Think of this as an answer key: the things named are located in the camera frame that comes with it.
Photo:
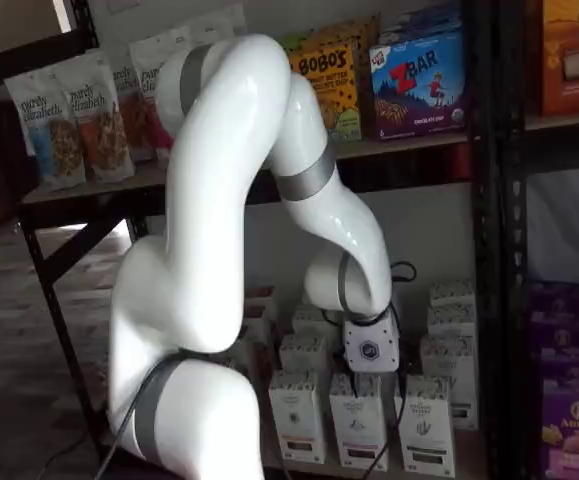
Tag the purple Annie's snack box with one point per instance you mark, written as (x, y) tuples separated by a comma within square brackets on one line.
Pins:
[(576, 440), (561, 315), (574, 370)]

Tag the yellow Bobo's peanut butter box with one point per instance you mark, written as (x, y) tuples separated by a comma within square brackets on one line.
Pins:
[(369, 75), (329, 85)]

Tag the granola bag red label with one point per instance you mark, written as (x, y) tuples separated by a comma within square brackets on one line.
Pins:
[(156, 120), (126, 110)]

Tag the green Bobo's apple pie box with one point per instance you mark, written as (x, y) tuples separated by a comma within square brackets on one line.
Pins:
[(296, 42)]

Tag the granola bag blue label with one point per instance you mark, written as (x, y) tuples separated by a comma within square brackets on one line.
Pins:
[(44, 135)]

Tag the orange snack box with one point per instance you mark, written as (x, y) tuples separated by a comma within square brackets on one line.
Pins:
[(574, 60)]

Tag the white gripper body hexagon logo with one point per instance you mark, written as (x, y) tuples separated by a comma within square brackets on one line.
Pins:
[(373, 345)]

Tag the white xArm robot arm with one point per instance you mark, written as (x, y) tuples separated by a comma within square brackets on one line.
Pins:
[(209, 200)]

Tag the granola bag orange label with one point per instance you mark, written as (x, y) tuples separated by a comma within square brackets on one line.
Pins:
[(101, 125)]

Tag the white granola bag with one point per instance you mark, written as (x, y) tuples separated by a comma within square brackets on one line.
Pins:
[(224, 22), (184, 37)]

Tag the blue Z Bar box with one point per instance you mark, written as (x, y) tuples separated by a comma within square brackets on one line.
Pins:
[(419, 90)]

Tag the black metal rack wooden shelves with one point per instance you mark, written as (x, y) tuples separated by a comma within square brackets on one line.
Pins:
[(409, 167)]

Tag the white tea box pink strip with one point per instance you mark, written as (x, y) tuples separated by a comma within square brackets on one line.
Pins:
[(359, 430)]

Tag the white tea box yellow strip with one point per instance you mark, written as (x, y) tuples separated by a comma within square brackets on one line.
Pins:
[(309, 325), (298, 420), (301, 355)]

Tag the black metal rack purple boxes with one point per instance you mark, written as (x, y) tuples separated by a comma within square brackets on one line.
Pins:
[(514, 250)]

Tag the white tea box green strip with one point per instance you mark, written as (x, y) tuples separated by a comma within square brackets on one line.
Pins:
[(451, 295), (424, 430), (461, 385), (451, 322)]

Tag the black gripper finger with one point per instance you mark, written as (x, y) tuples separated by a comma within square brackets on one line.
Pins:
[(357, 382), (399, 385)]

